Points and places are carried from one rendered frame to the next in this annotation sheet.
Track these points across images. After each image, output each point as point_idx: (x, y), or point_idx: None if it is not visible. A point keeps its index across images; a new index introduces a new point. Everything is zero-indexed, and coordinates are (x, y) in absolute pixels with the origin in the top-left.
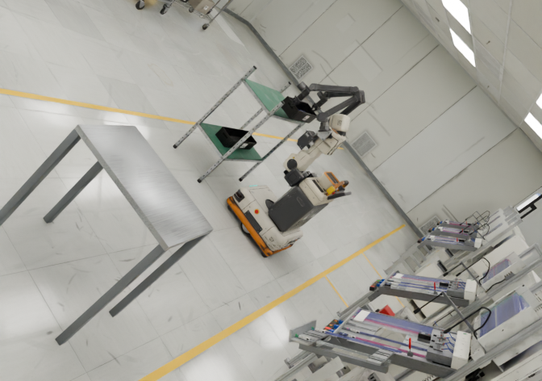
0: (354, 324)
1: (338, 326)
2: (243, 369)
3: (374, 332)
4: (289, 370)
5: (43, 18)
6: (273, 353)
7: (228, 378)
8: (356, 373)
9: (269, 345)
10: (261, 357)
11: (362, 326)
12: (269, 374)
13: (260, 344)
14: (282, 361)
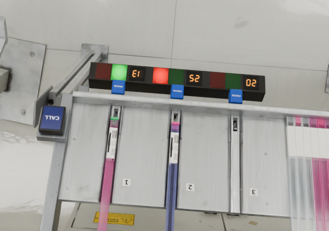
0: (242, 137)
1: (170, 97)
2: (160, 4)
3: (225, 210)
4: (69, 72)
5: None
6: (310, 33)
7: None
8: (274, 227)
9: (321, 10)
10: (251, 17)
11: (251, 164)
12: (237, 57)
13: None
14: (322, 61)
